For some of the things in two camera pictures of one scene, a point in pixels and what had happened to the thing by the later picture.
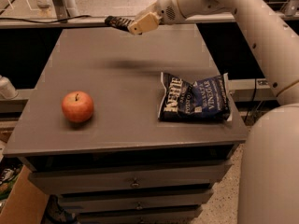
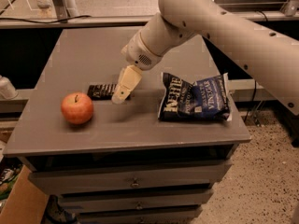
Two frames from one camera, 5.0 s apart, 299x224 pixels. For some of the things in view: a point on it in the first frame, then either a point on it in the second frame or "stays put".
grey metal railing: [68, 18] stays put
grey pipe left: [7, 89] stays put
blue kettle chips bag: [204, 101] stays put
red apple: [78, 106] stays put
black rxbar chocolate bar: [119, 22] → [101, 91]
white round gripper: [165, 10] → [137, 54]
